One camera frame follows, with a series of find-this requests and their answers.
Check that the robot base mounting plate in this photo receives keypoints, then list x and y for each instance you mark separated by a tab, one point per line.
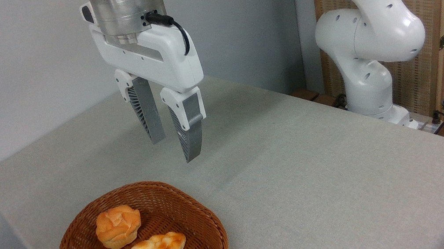
424	124

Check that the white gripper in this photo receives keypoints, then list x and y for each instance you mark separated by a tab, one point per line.
167	62

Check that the brown wooden board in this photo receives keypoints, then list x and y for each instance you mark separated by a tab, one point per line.
305	94

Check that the grey tablecloth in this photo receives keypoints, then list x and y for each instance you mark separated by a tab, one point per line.
324	179

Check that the round bread roll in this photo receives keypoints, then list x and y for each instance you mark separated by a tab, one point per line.
117	226

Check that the brown wicker basket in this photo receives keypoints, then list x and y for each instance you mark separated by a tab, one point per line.
183	219

